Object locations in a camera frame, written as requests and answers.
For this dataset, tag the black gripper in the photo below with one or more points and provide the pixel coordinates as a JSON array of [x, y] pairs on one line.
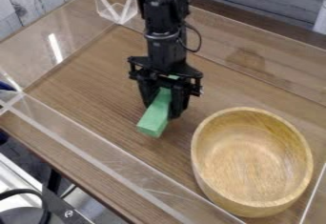
[[163, 69]]

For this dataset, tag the green rectangular block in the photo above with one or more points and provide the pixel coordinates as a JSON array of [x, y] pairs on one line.
[[154, 120]]

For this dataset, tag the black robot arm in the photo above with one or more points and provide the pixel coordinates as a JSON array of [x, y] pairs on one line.
[[164, 15]]

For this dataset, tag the light wooden bowl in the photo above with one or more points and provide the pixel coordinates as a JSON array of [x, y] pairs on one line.
[[251, 161]]

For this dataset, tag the blue object at left edge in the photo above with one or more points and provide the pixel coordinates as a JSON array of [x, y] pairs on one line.
[[5, 87]]

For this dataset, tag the black table leg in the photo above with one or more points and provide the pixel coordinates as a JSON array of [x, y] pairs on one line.
[[53, 181]]

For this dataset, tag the clear acrylic corner bracket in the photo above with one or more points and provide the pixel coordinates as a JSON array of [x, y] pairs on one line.
[[116, 12]]

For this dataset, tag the clear acrylic back wall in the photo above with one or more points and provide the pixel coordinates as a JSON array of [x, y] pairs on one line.
[[286, 63]]

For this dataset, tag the clear acrylic wall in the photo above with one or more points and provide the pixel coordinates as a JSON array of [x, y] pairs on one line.
[[286, 63], [43, 45], [126, 184]]

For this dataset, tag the clear acrylic left wall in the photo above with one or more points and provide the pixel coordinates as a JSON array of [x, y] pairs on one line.
[[43, 45]]

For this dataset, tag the clear acrylic front wall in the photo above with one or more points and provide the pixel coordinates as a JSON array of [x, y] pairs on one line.
[[126, 184]]

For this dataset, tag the grey metal bracket with screw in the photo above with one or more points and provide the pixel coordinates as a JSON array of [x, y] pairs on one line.
[[61, 212]]

